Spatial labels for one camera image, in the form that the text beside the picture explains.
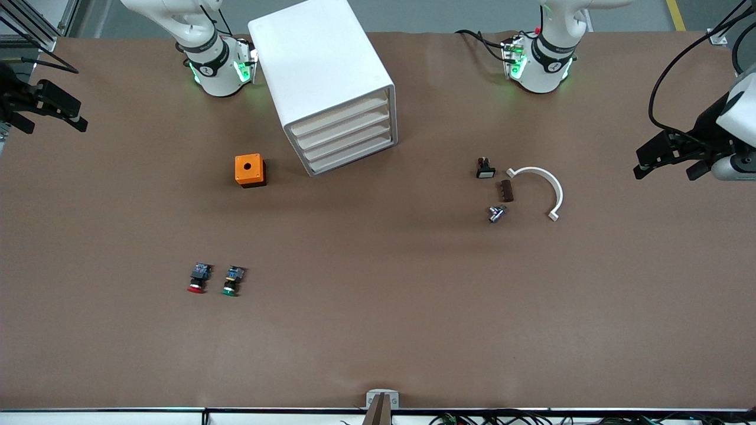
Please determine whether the red push button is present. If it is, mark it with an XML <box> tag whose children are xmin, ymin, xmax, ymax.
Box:
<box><xmin>187</xmin><ymin>263</ymin><xmax>213</xmax><ymax>295</ymax></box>

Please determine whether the green push button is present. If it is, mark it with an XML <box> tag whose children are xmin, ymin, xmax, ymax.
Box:
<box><xmin>221</xmin><ymin>266</ymin><xmax>247</xmax><ymax>297</ymax></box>

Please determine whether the brown table cover sheet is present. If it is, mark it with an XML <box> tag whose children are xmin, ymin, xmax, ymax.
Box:
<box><xmin>0</xmin><ymin>30</ymin><xmax>756</xmax><ymax>411</ymax></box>

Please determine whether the brown wedge piece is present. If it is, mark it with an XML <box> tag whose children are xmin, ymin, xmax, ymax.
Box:
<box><xmin>361</xmin><ymin>394</ymin><xmax>394</xmax><ymax>425</ymax></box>

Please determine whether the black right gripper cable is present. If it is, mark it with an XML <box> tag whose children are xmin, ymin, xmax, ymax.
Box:
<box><xmin>0</xmin><ymin>12</ymin><xmax>79</xmax><ymax>75</ymax></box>

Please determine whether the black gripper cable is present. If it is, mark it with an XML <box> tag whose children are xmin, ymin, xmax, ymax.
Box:
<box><xmin>0</xmin><ymin>12</ymin><xmax>79</xmax><ymax>75</ymax></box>
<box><xmin>649</xmin><ymin>0</ymin><xmax>756</xmax><ymax>135</ymax></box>

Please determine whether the aluminium frame profile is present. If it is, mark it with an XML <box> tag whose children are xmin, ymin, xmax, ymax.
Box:
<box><xmin>0</xmin><ymin>0</ymin><xmax>80</xmax><ymax>51</ymax></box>
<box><xmin>709</xmin><ymin>0</ymin><xmax>756</xmax><ymax>45</ymax></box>

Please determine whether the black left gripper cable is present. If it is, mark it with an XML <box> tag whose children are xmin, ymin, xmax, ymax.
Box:
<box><xmin>649</xmin><ymin>0</ymin><xmax>756</xmax><ymax>135</ymax></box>

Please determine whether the white curved plastic bracket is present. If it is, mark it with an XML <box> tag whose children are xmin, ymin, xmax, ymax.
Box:
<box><xmin>506</xmin><ymin>166</ymin><xmax>564</xmax><ymax>223</ymax></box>

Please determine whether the orange button enclosure box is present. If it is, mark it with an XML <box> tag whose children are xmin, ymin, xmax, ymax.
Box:
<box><xmin>234</xmin><ymin>153</ymin><xmax>267</xmax><ymax>189</ymax></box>

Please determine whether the black arm base cable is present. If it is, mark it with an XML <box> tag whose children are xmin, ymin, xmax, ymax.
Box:
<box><xmin>455</xmin><ymin>30</ymin><xmax>510</xmax><ymax>63</ymax></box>

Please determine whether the white table edge rail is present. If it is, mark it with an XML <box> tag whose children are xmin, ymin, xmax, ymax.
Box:
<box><xmin>0</xmin><ymin>408</ymin><xmax>756</xmax><ymax>425</ymax></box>

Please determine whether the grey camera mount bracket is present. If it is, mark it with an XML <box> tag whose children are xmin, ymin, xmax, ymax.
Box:
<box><xmin>366</xmin><ymin>389</ymin><xmax>400</xmax><ymax>410</ymax></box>

